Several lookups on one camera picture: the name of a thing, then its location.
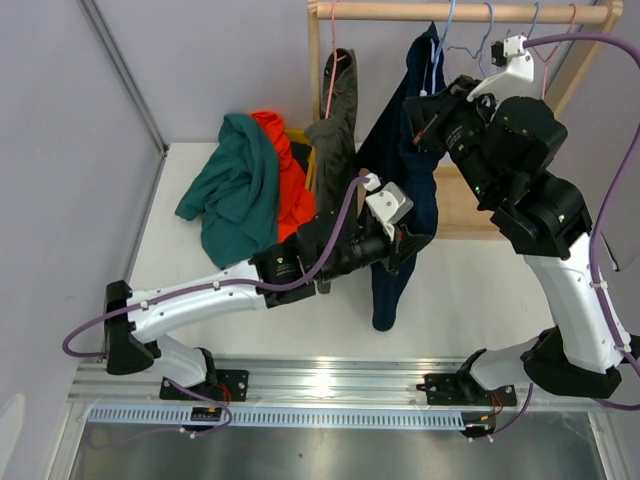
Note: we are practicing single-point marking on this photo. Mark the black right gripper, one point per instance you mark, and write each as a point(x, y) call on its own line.
point(447, 104)

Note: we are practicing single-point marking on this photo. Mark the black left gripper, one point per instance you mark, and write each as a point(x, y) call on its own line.
point(405, 245)

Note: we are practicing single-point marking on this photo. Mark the navy blue shorts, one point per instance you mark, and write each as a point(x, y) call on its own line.
point(389, 151)

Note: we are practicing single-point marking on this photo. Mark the orange shorts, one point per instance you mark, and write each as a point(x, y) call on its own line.
point(296, 203)

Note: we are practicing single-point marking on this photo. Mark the teal green shorts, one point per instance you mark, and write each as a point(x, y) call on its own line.
point(236, 194)

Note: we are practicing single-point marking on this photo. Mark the blue hanger with navy shorts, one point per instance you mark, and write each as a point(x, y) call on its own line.
point(440, 40)

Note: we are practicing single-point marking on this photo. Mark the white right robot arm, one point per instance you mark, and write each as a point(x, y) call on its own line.
point(502, 149)

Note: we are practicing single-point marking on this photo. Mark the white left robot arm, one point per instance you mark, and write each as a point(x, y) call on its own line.
point(138, 330)

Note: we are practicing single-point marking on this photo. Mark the olive green shorts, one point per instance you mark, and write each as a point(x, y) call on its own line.
point(334, 138)

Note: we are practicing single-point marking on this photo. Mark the pink hanger with olive shorts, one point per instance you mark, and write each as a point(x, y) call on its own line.
point(335, 59)

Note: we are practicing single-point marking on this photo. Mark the wooden clothes rack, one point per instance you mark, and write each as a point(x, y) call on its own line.
point(458, 217)

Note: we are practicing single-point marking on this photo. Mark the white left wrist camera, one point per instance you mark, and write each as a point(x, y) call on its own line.
point(387, 203)

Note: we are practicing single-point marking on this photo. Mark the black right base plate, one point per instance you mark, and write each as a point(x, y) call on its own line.
point(444, 389)

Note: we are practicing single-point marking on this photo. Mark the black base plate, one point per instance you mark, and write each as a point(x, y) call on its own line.
point(235, 385)
point(444, 389)

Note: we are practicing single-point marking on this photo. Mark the aluminium mounting rail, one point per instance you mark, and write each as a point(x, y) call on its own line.
point(279, 381)

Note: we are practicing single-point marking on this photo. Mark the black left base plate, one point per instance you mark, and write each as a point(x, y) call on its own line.
point(235, 385)

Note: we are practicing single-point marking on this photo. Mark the white slotted cable duct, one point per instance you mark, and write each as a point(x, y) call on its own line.
point(280, 417)

